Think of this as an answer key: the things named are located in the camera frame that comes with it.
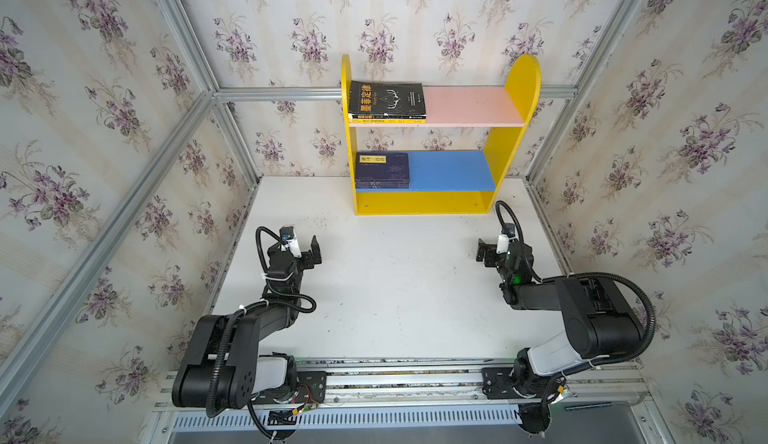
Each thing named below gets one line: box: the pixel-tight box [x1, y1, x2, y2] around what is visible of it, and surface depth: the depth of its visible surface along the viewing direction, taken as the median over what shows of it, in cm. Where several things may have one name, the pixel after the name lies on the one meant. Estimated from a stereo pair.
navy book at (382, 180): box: [355, 179, 410, 183], surface depth 98 cm
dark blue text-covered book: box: [355, 152, 410, 180], surface depth 102 cm
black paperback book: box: [348, 80, 426, 114], surface depth 82 cm
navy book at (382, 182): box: [355, 181, 410, 185], surface depth 98 cm
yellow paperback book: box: [348, 114, 427, 124], surface depth 78 cm
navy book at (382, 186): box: [355, 185, 410, 189], surface depth 100 cm
